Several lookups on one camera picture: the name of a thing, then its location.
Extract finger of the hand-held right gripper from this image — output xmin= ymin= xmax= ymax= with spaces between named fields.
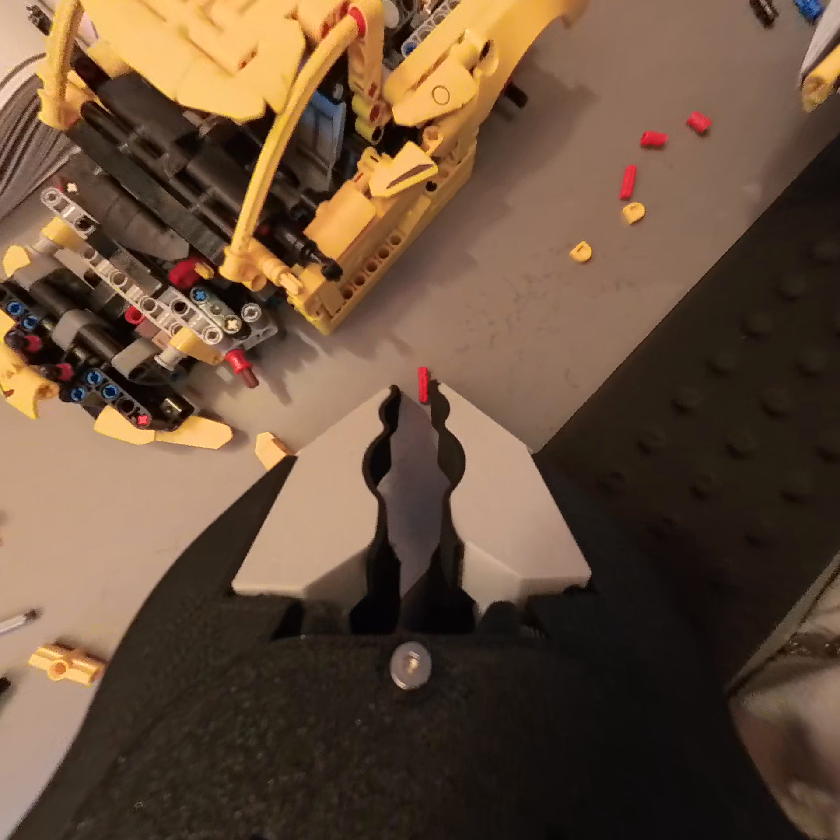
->
xmin=799 ymin=0 xmax=840 ymax=78

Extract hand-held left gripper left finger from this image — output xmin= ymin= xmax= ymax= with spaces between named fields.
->
xmin=231 ymin=385 xmax=403 ymax=621

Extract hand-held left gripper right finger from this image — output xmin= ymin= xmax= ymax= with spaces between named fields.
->
xmin=430 ymin=382 xmax=593 ymax=619

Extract yellow toy brick car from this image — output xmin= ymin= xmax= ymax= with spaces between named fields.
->
xmin=0 ymin=0 xmax=592 ymax=450

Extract grey desk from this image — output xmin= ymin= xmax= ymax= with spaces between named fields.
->
xmin=0 ymin=0 xmax=840 ymax=821

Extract short yellow brick beam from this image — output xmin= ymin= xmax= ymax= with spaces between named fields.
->
xmin=28 ymin=643 xmax=106 ymax=686

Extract open instruction booklet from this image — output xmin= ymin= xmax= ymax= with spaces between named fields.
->
xmin=0 ymin=0 xmax=83 ymax=221

